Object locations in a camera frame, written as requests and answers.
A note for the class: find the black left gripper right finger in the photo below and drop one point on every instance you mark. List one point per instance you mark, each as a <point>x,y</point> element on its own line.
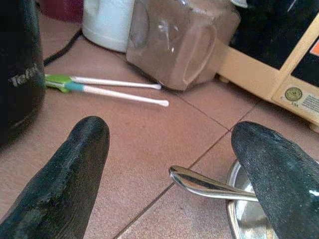
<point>286,189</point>

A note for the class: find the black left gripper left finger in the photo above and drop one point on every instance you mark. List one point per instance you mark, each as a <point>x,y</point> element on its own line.
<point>57,194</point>

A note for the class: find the steel bowl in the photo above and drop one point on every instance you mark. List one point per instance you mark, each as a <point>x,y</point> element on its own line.
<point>246,219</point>

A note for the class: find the cream water ionizer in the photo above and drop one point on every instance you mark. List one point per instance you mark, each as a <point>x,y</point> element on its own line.
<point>261,67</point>

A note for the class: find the black electric kettle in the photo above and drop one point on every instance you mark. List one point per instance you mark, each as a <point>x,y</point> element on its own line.
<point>20,49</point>

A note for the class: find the clear jar brown powder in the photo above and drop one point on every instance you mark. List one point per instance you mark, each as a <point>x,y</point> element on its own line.
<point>179,49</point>

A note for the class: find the white container green lid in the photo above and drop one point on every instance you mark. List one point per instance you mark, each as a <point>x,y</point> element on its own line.
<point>107,25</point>

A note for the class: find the red plastic container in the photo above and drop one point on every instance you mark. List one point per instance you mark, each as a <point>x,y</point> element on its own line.
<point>62,10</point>

